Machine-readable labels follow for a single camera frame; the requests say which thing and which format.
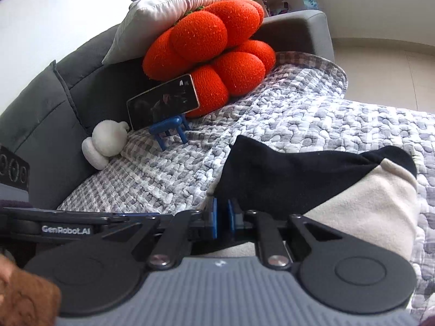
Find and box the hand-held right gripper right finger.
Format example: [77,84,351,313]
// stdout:
[226,199,344,272]

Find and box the brown fuzzy sleeve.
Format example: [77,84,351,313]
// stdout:
[0,270,62,326]

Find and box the white plush toy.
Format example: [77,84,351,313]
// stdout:
[82,120,130,170]

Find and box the beige black raglan shirt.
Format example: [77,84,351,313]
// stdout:
[190,135,419,262]

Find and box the blue phone stand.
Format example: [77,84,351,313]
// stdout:
[149,115,191,152]

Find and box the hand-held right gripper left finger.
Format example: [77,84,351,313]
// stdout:
[97,197,218,272]

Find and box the grey checked quilt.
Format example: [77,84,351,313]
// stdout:
[56,51,435,326]

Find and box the black speaker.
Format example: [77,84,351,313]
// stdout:
[0,145,30,191]

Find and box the orange knitted pumpkin cushion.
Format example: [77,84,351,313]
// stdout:
[184,40,276,119]
[143,0,265,80]

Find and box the grey sofa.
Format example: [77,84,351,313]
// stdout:
[0,10,335,211]

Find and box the white pillow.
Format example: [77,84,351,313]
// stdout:
[101,0,250,65]

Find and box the smartphone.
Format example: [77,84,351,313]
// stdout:
[126,74,200,131]

